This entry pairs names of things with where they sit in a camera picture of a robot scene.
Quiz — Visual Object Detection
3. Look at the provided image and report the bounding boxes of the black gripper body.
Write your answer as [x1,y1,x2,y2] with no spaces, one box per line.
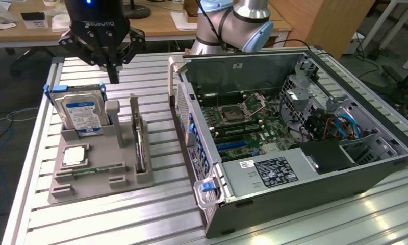
[65,0,130,65]

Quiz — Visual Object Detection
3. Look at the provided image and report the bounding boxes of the graphics card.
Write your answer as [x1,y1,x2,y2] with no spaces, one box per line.
[129,93,149,175]

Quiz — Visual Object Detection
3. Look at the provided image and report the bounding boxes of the white tape box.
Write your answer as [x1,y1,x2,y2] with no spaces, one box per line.
[51,14,73,33]

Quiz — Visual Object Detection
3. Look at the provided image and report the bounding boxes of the wooden desk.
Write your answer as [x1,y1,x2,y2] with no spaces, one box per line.
[0,0,294,49]

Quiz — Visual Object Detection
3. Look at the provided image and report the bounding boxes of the black round lamp base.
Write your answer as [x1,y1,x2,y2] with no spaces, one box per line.
[126,4,153,19]

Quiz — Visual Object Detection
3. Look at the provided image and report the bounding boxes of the white box with black lid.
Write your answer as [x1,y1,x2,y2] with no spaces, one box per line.
[20,12,50,30]

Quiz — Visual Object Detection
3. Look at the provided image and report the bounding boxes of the white paper stack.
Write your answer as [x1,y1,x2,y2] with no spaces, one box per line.
[171,11,201,31]

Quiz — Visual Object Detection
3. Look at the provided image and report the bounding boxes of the black chair base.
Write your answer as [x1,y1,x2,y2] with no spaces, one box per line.
[7,47,58,76]

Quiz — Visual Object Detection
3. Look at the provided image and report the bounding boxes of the brown cardboard box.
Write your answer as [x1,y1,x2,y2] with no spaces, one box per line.
[183,0,201,18]

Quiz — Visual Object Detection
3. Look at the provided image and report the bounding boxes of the clear plastic bag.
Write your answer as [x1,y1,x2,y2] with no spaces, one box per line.
[0,4,20,22]

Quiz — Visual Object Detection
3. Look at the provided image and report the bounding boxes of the black RAM slot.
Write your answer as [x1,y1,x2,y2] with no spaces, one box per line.
[202,99,247,108]
[199,92,245,102]

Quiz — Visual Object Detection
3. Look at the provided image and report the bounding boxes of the CPU socket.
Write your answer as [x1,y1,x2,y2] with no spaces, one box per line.
[218,105,246,126]

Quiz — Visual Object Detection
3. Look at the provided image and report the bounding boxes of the metal socket cover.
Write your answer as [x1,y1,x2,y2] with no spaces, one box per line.
[243,91,270,120]

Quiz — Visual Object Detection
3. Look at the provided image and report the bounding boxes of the silver CPU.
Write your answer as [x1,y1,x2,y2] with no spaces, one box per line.
[63,147,89,167]

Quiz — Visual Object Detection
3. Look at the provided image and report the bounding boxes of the RAM stick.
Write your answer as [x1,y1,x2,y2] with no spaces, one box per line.
[214,124,263,136]
[74,165,121,177]

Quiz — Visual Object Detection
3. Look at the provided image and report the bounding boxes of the perforated metal disk bay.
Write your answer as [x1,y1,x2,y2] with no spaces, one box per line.
[279,73,330,138]

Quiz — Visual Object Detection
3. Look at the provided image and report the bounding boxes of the blue expansion slot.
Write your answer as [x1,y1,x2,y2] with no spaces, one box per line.
[217,140,258,152]

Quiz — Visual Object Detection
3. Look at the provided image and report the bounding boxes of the green motherboard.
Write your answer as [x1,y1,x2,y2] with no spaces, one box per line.
[194,88,295,163]

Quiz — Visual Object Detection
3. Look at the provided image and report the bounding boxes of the wooden cabinet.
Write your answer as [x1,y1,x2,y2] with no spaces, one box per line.
[267,0,378,59]

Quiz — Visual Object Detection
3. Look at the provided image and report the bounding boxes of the grey parts rack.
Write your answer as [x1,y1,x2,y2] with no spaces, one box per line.
[47,100,157,205]

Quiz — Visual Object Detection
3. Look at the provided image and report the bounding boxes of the grey power supply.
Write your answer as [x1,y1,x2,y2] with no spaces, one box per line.
[221,147,319,204]

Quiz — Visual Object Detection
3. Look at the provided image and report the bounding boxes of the black plastic shroud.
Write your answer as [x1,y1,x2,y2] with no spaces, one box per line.
[289,139,358,175]

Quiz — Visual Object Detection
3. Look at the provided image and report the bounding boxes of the open grey PC case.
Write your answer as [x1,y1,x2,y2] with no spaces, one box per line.
[169,45,408,239]

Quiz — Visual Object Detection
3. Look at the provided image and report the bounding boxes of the grey metal disk bay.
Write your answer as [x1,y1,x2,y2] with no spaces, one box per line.
[338,127,408,166]

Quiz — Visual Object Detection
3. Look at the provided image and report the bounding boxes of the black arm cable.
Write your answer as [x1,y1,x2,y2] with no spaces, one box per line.
[195,0,227,51]

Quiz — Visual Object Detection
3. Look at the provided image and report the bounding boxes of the hard disk with blue bracket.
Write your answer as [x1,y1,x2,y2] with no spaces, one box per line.
[44,81,110,137]

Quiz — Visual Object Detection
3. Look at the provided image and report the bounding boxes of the light floor cable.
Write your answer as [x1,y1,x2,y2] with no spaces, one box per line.
[0,106,39,123]

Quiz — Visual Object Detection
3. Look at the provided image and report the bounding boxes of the grey case latch handle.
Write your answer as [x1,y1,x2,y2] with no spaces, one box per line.
[193,178,223,210]

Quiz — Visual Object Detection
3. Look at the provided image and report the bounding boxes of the red wire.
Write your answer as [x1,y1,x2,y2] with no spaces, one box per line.
[322,116,342,138]

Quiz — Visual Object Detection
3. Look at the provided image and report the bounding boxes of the white desk frame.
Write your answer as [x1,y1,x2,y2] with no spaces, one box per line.
[359,0,408,69]

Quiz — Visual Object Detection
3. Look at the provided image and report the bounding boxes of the blue wire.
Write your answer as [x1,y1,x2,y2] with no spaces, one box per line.
[337,114,362,140]

